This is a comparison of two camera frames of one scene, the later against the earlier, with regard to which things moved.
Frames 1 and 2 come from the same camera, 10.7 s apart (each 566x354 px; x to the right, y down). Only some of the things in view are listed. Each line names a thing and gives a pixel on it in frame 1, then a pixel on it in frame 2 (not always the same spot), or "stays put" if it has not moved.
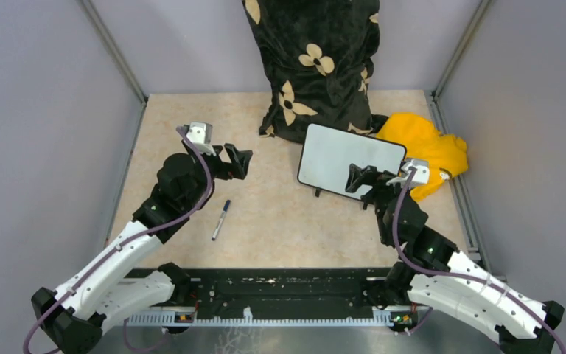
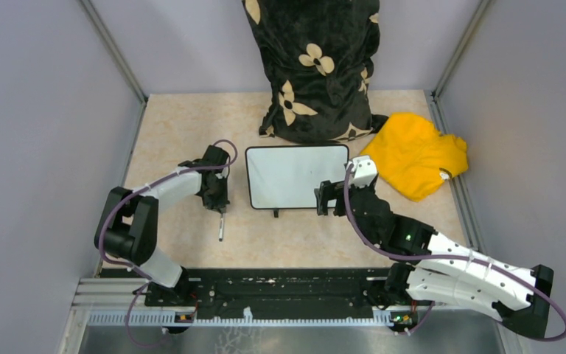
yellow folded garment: (422, 140) stays put
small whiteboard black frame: (325, 154) to (284, 177)
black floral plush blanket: (319, 54) stays put
